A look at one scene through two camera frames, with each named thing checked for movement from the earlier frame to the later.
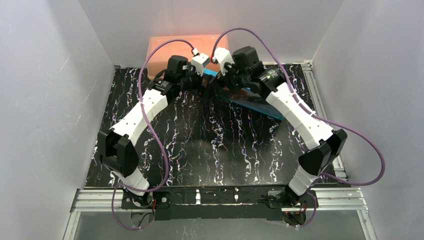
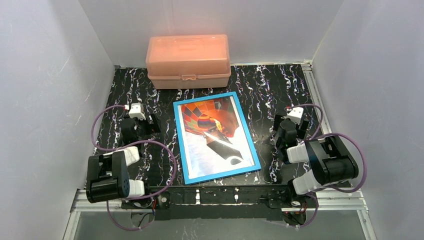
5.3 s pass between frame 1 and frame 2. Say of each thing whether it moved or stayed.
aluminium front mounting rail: stayed
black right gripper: moved
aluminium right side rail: stayed
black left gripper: moved
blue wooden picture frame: moved
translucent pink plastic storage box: stayed
